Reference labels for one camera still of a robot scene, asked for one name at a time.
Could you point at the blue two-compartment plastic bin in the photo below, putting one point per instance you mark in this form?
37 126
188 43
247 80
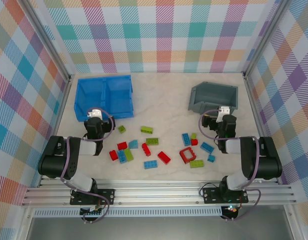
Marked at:
116 100

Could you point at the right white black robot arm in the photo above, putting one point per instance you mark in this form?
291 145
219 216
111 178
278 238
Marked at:
266 162

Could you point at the red lego window frame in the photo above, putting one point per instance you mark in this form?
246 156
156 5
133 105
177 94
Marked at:
181 153

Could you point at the long red lego brick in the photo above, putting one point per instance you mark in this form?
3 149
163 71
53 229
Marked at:
164 158

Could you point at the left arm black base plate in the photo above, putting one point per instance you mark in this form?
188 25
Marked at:
107 196

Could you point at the aluminium mounting rail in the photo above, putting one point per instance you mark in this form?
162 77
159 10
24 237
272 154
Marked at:
156 192

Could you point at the aluminium frame post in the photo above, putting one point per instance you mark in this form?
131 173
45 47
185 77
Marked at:
265 37
49 42

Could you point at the small black circuit board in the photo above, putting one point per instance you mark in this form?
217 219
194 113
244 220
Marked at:
91 212
229 209

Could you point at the small blue lego brick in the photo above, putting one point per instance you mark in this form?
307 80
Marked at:
211 158

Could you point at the grey plastic bin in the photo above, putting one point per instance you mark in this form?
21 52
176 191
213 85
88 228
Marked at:
211 95

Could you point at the small red lego brick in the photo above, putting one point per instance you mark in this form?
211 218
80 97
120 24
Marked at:
194 142

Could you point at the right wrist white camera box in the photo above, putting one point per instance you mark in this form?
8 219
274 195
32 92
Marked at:
223 110

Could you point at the teal sloped lego brick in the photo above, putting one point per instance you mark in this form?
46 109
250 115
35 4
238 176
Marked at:
133 144

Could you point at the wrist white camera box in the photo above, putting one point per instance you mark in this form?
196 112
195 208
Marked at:
223 110
95 113

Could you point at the dark green lego brick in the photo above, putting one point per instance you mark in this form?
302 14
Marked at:
152 141

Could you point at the small green lego brick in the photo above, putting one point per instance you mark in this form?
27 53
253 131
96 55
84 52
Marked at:
121 129
193 136

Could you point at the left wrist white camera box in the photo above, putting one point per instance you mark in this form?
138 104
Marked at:
95 113

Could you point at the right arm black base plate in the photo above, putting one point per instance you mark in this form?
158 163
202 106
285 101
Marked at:
211 196

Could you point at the aluminium side rail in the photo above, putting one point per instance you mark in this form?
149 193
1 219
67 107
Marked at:
258 125
56 125

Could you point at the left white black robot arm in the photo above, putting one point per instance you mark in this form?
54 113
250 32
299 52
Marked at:
51 162

